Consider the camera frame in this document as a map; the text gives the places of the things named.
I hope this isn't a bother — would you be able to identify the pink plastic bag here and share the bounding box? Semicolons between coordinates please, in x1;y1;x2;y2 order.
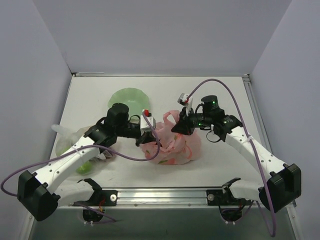
151;110;202;165

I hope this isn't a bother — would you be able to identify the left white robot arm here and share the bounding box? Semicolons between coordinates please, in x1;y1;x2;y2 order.
17;103;160;221

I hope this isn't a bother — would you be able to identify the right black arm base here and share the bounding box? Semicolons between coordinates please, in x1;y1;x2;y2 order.
206;177;254;225

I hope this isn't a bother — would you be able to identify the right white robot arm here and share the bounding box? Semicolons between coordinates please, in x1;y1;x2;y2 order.
171;93;302;212

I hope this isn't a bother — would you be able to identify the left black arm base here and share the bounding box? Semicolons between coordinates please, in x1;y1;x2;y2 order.
72;178;118;226

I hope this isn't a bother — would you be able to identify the clear bag of fruits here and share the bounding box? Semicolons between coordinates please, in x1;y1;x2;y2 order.
51;124;118;176

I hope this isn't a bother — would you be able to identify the green wavy plate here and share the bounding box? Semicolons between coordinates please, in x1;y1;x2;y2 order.
107;87;151;123

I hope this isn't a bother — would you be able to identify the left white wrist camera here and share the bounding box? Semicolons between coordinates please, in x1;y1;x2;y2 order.
140;109;156;135

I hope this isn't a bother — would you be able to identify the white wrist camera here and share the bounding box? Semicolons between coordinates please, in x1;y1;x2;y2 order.
177;93;193;116
140;109;156;135

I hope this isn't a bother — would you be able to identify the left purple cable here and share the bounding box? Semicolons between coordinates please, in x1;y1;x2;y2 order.
0;113;162;223

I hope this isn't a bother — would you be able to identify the purple cable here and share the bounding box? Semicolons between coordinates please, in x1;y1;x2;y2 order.
0;113;162;223
186;78;277;238

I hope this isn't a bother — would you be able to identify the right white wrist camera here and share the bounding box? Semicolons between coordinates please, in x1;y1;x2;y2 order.
177;93;193;116

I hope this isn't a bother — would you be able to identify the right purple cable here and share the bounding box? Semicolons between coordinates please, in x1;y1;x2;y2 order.
186;78;277;238

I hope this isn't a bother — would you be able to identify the aluminium front rail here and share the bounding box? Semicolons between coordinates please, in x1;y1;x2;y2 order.
27;188;297;210

